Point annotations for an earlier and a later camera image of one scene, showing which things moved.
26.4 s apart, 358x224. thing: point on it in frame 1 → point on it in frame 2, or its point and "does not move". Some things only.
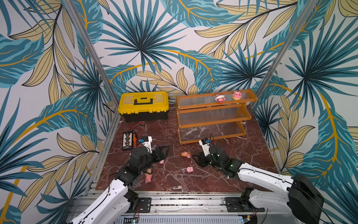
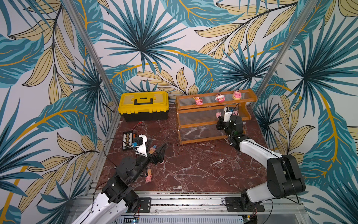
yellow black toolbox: [139, 106] does not move
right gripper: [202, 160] → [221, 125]
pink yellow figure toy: [188, 154] → [198, 101]
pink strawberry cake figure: [219, 97] does not move
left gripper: [163, 155] does not move
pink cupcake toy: [236, 95] does not move
